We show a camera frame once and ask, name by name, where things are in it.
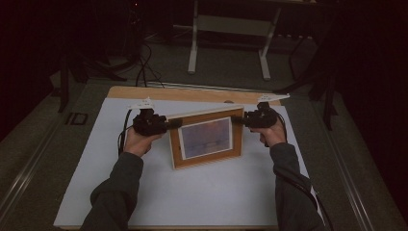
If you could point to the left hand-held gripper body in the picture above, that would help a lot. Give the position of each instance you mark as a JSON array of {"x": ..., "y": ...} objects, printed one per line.
[{"x": 149, "y": 125}]

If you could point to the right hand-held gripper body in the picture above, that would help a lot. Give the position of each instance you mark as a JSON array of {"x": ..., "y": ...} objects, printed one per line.
[{"x": 263, "y": 118}]

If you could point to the wooden picture frame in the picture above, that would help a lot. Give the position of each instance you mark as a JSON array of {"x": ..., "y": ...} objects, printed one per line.
[{"x": 205, "y": 138}]

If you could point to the person's right hand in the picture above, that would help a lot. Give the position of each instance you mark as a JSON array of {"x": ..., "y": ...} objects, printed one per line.
[{"x": 274, "y": 134}]

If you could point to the person's left hand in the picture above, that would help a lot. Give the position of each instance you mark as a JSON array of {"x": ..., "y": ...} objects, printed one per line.
[{"x": 138, "y": 144}]

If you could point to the black metal stand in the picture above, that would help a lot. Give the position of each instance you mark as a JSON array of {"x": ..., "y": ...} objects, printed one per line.
[
  {"x": 328, "y": 102},
  {"x": 64, "y": 83}
]

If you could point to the white table mat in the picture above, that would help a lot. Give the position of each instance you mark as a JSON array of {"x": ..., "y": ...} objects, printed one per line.
[{"x": 208, "y": 195}]

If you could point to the metal floor rail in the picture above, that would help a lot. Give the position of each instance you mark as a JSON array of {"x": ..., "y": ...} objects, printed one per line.
[
  {"x": 29, "y": 173},
  {"x": 344, "y": 170},
  {"x": 208, "y": 87}
]

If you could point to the black rectangular floor bracket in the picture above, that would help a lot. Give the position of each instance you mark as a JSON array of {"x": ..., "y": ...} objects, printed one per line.
[{"x": 72, "y": 118}]

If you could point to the white metal table frame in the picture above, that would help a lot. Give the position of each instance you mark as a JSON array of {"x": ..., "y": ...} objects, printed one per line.
[{"x": 193, "y": 48}]

